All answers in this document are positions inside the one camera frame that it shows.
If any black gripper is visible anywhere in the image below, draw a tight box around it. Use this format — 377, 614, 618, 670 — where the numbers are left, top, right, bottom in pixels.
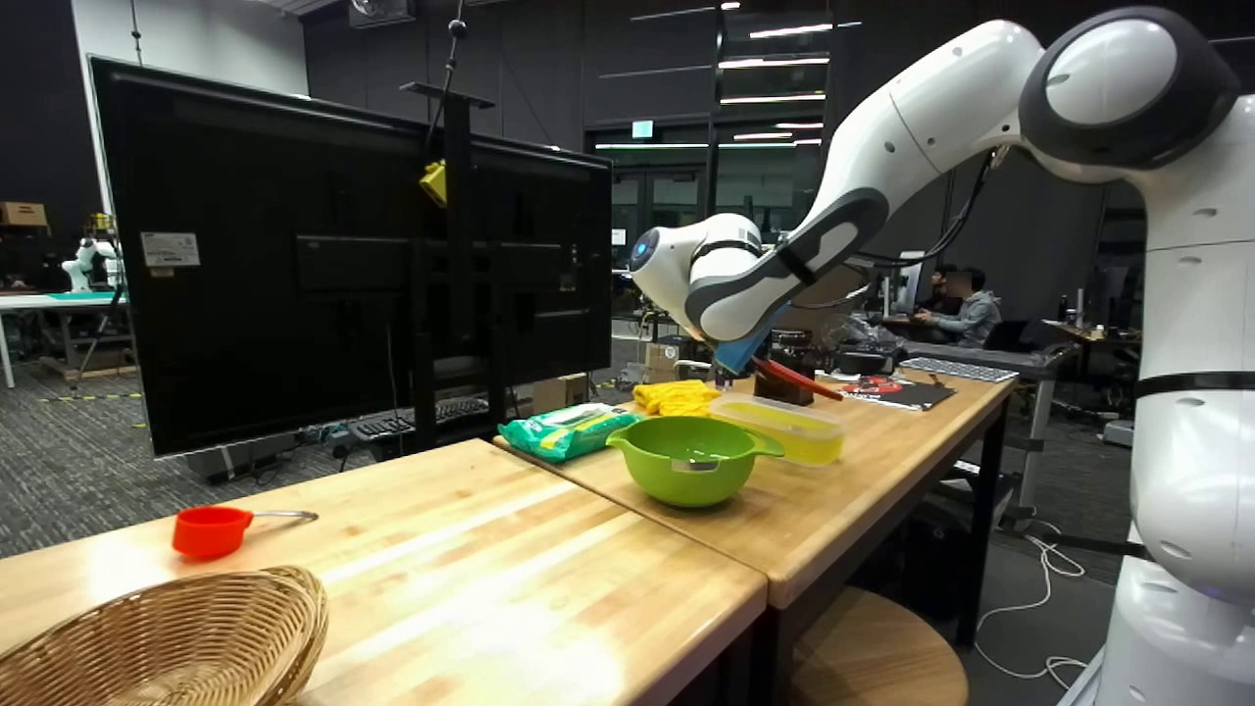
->
751, 347, 813, 402

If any red lunchbox lid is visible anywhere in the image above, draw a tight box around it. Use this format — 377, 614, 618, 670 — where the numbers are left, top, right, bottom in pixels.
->
758, 355, 847, 400

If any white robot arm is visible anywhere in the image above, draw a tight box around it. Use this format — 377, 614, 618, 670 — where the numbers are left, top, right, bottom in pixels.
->
631, 5, 1251, 396

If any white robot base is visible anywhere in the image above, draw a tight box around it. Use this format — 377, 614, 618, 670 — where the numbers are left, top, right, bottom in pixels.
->
1088, 95, 1255, 706

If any yellow cloth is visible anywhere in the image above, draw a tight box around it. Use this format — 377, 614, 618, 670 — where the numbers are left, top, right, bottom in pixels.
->
631, 380, 716, 414

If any green plastic bowl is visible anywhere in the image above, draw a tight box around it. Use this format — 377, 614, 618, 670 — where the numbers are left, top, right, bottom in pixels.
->
607, 414, 779, 508

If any seated person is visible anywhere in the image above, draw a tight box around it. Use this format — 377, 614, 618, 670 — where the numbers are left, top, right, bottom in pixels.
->
916, 266, 1000, 347

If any green snack bag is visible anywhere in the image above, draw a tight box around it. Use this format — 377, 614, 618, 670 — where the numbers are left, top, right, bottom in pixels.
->
503, 402, 633, 466

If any round wooden stool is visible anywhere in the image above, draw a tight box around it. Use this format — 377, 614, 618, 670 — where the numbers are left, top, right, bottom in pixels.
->
786, 589, 969, 706

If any large black monitor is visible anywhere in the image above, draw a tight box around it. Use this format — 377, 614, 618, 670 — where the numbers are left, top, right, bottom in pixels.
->
94, 59, 610, 455

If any wicker basket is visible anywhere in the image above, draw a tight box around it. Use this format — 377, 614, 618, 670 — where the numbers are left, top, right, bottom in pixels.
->
0, 563, 328, 706

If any red measuring cup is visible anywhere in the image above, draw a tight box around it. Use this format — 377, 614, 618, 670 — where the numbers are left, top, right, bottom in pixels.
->
172, 504, 312, 561

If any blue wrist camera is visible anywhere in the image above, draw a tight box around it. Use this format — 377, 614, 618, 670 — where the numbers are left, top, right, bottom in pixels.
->
712, 333, 769, 376

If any white floor cable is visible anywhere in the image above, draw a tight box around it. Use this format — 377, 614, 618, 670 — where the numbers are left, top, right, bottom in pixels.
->
969, 519, 1094, 691

